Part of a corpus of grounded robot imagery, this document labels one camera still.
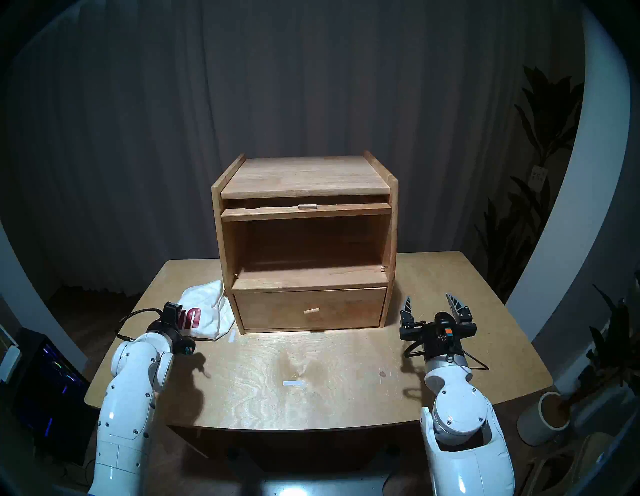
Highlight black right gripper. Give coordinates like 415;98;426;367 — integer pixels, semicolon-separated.
399;292;477;362

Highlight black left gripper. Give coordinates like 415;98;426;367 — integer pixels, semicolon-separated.
148;301;197;356

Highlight white shirt with red print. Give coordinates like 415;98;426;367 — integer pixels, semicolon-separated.
177;279;236;341

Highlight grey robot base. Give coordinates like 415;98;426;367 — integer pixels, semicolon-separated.
235;445;401;496

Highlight wooden drawer with knob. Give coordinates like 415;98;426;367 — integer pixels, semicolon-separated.
234;286;388;332

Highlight black computer tower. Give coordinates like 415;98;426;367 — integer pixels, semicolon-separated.
12;327;101;466

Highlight wooden sliding panel with knob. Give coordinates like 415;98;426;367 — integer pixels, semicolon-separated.
221;202;392;222

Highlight white round plant pot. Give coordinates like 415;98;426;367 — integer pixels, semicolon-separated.
516;391;571;447

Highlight white box device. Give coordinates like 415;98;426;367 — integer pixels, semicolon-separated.
0;325;22;383

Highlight dark potted plant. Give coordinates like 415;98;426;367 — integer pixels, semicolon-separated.
565;272;640;411

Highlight wooden cabinet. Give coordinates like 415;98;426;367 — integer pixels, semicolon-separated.
211;150;399;335

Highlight tall dark leafy plant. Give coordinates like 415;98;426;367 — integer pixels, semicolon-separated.
472;65;586;301

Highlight grey curtain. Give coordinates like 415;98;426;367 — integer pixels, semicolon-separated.
10;0;576;296

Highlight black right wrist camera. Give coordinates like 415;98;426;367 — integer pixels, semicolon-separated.
434;311;458;351

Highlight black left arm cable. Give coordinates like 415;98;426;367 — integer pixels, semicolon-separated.
115;308;164;343

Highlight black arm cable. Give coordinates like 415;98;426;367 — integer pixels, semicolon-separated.
404;345;490;372
115;308;164;343

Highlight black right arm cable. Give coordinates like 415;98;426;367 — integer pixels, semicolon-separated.
404;345;490;372

